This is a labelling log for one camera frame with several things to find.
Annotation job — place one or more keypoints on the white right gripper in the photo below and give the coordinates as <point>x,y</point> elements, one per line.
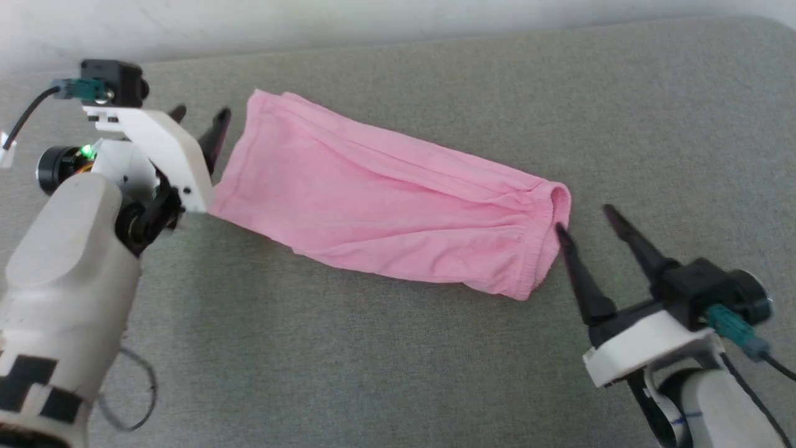
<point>640,345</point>

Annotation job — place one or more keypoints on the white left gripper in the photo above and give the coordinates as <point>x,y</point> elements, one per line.
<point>168,149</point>

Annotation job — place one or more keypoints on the pink cotton shorts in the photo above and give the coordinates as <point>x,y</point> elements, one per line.
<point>373,199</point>

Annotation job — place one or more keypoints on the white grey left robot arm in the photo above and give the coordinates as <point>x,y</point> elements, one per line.
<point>68,280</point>

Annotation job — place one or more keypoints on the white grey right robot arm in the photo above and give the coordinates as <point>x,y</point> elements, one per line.
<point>715,404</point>

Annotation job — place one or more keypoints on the grey fabric sofa cushion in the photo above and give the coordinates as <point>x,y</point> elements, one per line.
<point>398,373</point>

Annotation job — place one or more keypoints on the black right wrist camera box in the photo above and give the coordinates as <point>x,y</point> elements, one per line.
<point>690,289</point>

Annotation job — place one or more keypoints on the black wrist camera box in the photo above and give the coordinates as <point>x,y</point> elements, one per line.
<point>118,78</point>
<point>690,289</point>

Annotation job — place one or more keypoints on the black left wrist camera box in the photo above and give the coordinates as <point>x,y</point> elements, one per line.
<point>118,78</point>

